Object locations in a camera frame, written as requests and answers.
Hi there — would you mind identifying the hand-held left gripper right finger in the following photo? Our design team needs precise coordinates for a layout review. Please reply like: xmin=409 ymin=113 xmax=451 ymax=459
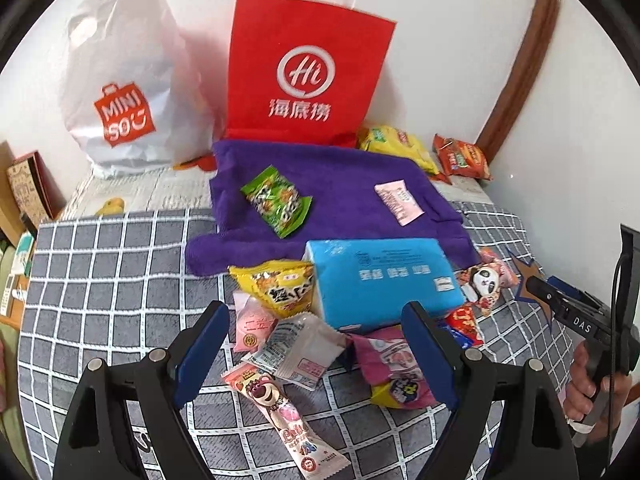
xmin=400 ymin=301 xmax=581 ymax=480

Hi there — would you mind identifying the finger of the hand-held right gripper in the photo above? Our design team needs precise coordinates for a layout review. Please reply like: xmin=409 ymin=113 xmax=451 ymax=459
xmin=546 ymin=275 xmax=603 ymax=309
xmin=525 ymin=275 xmax=569 ymax=319

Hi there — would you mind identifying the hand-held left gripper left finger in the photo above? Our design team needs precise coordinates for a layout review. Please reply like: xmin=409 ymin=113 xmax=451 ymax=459
xmin=52 ymin=300 xmax=231 ymax=480

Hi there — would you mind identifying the small red snack packet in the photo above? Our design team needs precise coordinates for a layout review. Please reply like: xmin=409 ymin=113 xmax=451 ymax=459
xmin=444 ymin=305 xmax=485 ymax=351

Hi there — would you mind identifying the panda candy packet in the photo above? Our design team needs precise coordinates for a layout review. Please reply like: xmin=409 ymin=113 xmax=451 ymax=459
xmin=457 ymin=247 xmax=518 ymax=317

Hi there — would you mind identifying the long pink bear snack packet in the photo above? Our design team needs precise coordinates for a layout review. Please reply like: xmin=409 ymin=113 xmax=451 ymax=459
xmin=221 ymin=362 xmax=351 ymax=480

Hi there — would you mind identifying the white snack packet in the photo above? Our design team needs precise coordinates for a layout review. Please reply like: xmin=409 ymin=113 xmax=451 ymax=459
xmin=242 ymin=312 xmax=348 ymax=391

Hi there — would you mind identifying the person's right hand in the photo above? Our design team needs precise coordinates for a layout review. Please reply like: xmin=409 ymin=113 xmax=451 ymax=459
xmin=564 ymin=342 xmax=637 ymax=443

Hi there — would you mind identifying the brown star-shaped item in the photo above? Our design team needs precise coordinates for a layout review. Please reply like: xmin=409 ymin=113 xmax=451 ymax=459
xmin=502 ymin=249 xmax=553 ymax=333

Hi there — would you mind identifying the pink cartoon snack packet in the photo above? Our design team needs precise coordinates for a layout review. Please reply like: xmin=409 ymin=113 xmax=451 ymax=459
xmin=347 ymin=325 xmax=418 ymax=386

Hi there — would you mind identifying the pink and yellow snack packet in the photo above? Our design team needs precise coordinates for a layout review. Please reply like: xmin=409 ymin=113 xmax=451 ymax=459
xmin=370 ymin=375 xmax=438 ymax=411

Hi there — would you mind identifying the pink round-label snack packet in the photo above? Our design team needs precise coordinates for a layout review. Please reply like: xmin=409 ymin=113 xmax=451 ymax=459
xmin=232 ymin=292 xmax=278 ymax=356

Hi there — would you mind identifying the blue tissue pack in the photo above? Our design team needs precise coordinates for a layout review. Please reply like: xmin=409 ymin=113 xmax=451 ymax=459
xmin=302 ymin=237 xmax=466 ymax=333

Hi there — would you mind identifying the grey checked blanket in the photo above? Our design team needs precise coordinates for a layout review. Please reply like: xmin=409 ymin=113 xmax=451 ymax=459
xmin=17 ymin=200 xmax=601 ymax=480

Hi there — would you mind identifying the light pink snack packet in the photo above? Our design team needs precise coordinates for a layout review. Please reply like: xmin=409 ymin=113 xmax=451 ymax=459
xmin=374 ymin=178 xmax=426 ymax=226

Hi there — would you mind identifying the orange snack packet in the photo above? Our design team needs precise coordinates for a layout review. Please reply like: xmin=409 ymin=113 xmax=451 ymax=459
xmin=432 ymin=133 xmax=493 ymax=181

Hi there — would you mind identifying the green snack packet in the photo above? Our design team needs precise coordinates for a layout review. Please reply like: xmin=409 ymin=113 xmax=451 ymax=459
xmin=240 ymin=165 xmax=314 ymax=239

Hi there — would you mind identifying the purple towel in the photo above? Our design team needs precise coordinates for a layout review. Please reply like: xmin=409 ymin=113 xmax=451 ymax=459
xmin=185 ymin=140 xmax=481 ymax=278

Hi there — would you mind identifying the green and white carton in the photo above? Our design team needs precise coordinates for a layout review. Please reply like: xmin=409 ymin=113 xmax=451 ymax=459
xmin=14 ymin=232 xmax=36 ymax=277

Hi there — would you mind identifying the yellow chip bag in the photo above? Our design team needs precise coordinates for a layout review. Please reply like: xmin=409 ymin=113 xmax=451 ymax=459
xmin=356 ymin=125 xmax=451 ymax=183

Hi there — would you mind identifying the brown wooden trim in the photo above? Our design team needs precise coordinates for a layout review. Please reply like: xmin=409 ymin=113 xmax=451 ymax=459
xmin=475 ymin=0 xmax=563 ymax=166

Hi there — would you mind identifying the patterned cardboard box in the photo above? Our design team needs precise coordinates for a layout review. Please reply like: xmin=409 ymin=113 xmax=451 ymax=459
xmin=5 ymin=150 xmax=66 ymax=226

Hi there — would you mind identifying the white plastic shopping bag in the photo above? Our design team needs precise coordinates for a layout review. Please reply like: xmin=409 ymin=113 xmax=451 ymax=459
xmin=57 ymin=0 xmax=221 ymax=178

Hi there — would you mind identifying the red paper bag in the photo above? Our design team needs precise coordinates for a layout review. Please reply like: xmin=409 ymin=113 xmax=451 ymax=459
xmin=222 ymin=0 xmax=398 ymax=148

